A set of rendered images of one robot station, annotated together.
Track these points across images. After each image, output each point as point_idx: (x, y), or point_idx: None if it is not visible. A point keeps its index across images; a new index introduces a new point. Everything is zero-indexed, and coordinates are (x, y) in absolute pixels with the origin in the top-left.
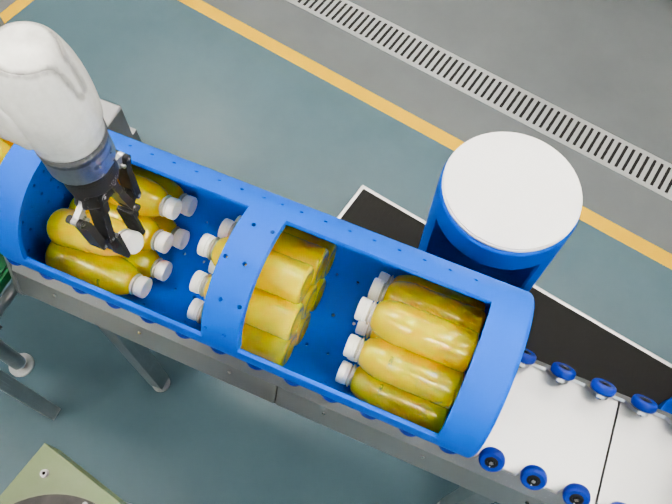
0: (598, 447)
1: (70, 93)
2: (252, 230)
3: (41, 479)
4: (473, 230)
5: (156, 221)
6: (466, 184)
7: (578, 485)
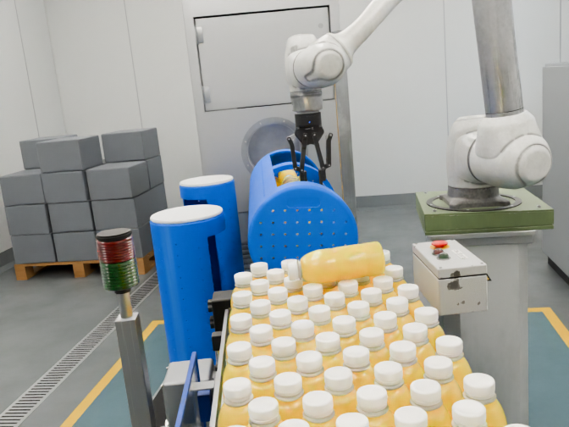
0: None
1: None
2: (284, 163)
3: (437, 211)
4: (218, 211)
5: None
6: (191, 216)
7: None
